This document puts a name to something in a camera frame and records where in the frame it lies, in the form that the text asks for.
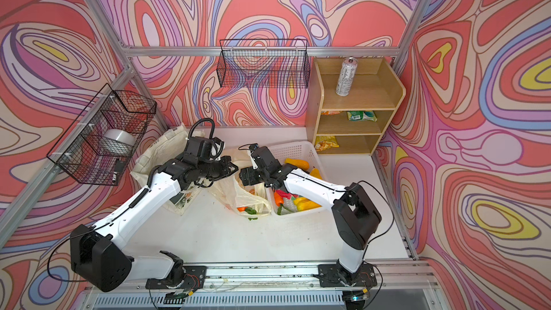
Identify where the toy pink dragon fruit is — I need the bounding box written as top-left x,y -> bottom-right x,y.
275,189 -> 297,199

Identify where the black wire basket wall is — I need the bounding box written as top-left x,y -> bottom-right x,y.
47,85 -> 157,186
216,38 -> 311,89

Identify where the black wire basket back wall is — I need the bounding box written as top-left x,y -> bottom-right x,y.
216,38 -> 311,89

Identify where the black wire basket left wall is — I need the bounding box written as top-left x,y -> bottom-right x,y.
47,85 -> 157,186

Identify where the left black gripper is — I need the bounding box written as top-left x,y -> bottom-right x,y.
196,156 -> 240,182

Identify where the green snack packet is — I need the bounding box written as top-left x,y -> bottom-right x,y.
347,111 -> 377,122

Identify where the leaf print canvas tote bag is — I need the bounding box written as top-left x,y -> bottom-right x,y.
130,124 -> 201,216

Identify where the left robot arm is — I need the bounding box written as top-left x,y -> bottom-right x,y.
66,137 -> 238,292

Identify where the yellow chips packet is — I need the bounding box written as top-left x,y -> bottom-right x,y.
314,135 -> 340,152

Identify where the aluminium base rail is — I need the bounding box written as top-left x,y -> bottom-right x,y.
75,260 -> 451,309

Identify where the wooden shelf unit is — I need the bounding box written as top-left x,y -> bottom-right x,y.
305,57 -> 406,155

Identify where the white tape roll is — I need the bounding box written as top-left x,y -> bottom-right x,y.
100,129 -> 136,156

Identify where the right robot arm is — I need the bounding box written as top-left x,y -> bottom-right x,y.
238,144 -> 383,288

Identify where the toy carrot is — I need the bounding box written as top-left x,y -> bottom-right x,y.
237,207 -> 258,220
273,191 -> 284,208

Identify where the toy yellow pear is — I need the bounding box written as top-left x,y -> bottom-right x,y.
285,158 -> 310,171

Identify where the toy yellow corn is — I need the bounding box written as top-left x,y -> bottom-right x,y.
294,197 -> 321,212

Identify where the white perforated plastic basket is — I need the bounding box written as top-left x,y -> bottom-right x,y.
265,141 -> 327,218

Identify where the cream plastic grocery bag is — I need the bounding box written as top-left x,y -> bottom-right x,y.
208,148 -> 272,219

